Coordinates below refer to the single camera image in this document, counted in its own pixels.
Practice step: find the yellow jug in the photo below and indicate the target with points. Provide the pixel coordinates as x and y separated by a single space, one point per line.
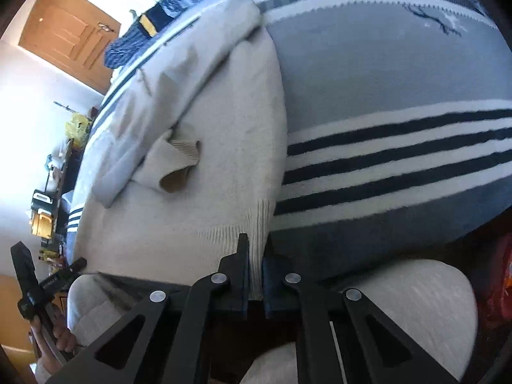
42 224

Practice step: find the yellow plastic bag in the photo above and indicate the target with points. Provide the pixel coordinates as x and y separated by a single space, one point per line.
78 128

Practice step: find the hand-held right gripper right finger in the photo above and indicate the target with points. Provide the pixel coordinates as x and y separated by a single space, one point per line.
272 288

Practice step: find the red plastic bag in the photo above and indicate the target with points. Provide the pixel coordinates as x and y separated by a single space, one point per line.
498 284

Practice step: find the dark wooden side table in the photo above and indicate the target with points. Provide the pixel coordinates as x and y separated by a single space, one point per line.
66 176

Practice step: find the bed with striped blue sheet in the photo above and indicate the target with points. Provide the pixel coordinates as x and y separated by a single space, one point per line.
360 88

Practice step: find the cream knitted sweater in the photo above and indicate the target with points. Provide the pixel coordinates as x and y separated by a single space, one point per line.
224 148

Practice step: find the wooden door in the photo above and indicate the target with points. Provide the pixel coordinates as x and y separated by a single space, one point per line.
64 36

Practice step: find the blue patterned quilt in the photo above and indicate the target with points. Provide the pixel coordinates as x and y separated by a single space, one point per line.
160 16

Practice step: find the person's white quilted trousers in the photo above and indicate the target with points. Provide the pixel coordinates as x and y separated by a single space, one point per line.
420 308

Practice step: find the thin metal rod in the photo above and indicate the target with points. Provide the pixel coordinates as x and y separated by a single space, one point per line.
64 107

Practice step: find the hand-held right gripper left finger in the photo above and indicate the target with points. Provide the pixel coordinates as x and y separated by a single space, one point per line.
244 288

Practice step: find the person's left hand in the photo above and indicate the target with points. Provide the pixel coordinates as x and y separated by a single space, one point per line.
58 344

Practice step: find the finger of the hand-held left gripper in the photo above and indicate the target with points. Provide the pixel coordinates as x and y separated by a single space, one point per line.
64 274
24 266

